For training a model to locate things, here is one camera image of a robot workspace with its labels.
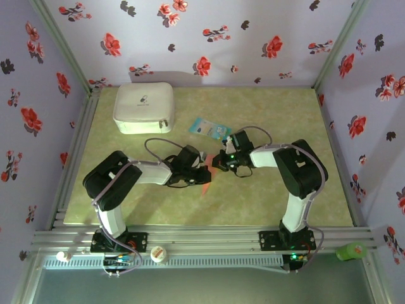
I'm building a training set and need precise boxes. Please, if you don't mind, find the white zip pouch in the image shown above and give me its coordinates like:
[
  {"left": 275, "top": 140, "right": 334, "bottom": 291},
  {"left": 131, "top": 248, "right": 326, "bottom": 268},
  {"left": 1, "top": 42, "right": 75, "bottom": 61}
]
[{"left": 113, "top": 82, "right": 176, "bottom": 136}]

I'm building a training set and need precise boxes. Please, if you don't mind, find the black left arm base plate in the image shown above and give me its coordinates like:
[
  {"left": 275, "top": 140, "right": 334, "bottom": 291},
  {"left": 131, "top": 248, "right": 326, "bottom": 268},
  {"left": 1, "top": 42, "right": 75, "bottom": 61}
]
[{"left": 90, "top": 232, "right": 149, "bottom": 253}]

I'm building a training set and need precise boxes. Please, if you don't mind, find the aluminium frame post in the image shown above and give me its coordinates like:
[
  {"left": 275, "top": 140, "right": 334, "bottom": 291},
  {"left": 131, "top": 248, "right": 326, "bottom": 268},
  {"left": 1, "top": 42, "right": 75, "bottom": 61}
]
[
  {"left": 311, "top": 0, "right": 371, "bottom": 90},
  {"left": 28, "top": 0, "right": 99, "bottom": 96}
]

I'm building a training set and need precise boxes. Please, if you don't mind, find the aluminium frame leg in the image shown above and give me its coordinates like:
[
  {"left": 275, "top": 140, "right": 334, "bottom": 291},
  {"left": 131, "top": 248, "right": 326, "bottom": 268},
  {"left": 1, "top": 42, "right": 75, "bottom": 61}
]
[
  {"left": 11, "top": 251, "right": 47, "bottom": 304},
  {"left": 360, "top": 253, "right": 393, "bottom": 304}
]

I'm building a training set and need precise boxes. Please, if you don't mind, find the small electronics board with wires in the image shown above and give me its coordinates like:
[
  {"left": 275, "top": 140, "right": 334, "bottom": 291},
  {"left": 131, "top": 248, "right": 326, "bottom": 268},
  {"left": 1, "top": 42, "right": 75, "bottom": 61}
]
[
  {"left": 103, "top": 253, "right": 135, "bottom": 267},
  {"left": 283, "top": 251, "right": 309, "bottom": 263}
]

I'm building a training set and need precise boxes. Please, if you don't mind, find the grey left arm cable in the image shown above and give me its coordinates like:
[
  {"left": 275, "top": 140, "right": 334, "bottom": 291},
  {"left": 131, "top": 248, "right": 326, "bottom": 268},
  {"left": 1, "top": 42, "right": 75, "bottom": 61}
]
[{"left": 91, "top": 137, "right": 186, "bottom": 278}]

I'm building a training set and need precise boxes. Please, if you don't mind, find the grey slotted cable duct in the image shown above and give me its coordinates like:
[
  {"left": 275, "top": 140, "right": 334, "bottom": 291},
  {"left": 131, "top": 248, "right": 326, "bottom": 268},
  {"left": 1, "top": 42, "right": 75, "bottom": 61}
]
[{"left": 42, "top": 255, "right": 285, "bottom": 270}]

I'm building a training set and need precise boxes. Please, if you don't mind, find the green bottle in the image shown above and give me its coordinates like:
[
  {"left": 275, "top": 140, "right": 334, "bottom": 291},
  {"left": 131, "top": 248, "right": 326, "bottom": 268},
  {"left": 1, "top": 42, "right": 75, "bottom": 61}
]
[{"left": 335, "top": 242, "right": 368, "bottom": 262}]

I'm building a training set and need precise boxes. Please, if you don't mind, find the blue wipes packet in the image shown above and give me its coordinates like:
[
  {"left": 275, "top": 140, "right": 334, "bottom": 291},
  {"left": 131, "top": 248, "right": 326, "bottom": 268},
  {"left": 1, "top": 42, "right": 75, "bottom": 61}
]
[{"left": 188, "top": 117, "right": 233, "bottom": 142}]

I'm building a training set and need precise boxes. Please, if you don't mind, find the black right camera cable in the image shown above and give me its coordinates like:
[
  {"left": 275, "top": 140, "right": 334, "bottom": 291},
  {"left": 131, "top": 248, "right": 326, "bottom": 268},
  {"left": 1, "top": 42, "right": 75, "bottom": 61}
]
[{"left": 234, "top": 164, "right": 254, "bottom": 178}]

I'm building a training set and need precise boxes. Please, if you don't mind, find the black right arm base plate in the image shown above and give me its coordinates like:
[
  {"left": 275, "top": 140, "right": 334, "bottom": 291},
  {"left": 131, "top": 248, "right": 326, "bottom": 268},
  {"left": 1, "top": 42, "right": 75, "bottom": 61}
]
[{"left": 258, "top": 230, "right": 317, "bottom": 251}]

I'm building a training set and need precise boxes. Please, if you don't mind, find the grey right arm cable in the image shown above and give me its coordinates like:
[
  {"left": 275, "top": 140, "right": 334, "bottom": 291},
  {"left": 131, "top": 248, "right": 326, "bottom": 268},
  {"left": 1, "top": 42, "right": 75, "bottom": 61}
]
[{"left": 235, "top": 125, "right": 330, "bottom": 275}]

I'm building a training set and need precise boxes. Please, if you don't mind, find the long aluminium frame rail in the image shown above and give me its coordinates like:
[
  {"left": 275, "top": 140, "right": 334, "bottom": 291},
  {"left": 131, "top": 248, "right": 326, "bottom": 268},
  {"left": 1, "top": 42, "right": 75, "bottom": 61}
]
[{"left": 30, "top": 225, "right": 379, "bottom": 253}]

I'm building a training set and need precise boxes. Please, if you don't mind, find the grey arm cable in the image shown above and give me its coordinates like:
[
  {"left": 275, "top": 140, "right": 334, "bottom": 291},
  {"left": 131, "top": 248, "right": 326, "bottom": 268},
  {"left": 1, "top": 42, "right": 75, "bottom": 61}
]
[
  {"left": 235, "top": 125, "right": 330, "bottom": 275},
  {"left": 91, "top": 137, "right": 186, "bottom": 278}
]

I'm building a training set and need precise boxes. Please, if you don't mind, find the pink square paper sheet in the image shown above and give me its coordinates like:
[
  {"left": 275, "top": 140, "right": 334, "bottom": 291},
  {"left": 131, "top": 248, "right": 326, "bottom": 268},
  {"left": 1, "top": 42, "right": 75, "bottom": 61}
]
[{"left": 201, "top": 153, "right": 219, "bottom": 196}]

